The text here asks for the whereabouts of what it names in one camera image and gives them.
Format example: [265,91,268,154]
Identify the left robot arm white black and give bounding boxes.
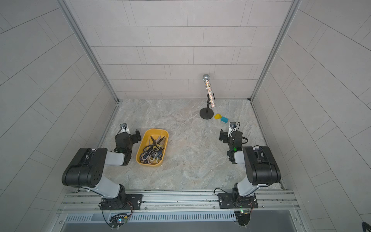
[61,129,142,202]

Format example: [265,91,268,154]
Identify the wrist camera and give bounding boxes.
[119,123,128,133]
[228,122,237,137]

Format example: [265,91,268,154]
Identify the left circuit board with wires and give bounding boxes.
[101,208,134,230]

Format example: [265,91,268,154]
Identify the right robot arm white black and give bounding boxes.
[219,130,281,199]

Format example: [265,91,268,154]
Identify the glitter microphone with silver head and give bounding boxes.
[203,74,215,108]

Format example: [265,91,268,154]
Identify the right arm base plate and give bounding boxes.
[217,192,259,209]

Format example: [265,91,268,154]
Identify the aluminium mounting rail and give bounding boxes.
[57,189,300,214]

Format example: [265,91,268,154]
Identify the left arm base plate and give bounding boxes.
[99,194,143,210]

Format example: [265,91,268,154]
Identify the yellow plastic storage box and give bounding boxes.
[136,129,169,167]

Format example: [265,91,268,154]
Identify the right circuit board with wires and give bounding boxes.
[233,206,254,227]

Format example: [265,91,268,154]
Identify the blue handled scissors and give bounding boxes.
[140,152,163,165]

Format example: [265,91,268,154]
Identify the yellow handled black scissors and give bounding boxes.
[150,136,165,152]

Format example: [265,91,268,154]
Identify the teal small block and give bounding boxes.
[221,117,229,123]

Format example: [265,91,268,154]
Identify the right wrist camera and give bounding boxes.
[228,122,237,137]

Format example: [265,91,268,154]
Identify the circuit board with wires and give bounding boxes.
[233,206,254,227]
[101,208,134,230]

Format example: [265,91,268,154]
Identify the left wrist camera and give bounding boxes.
[119,123,128,133]

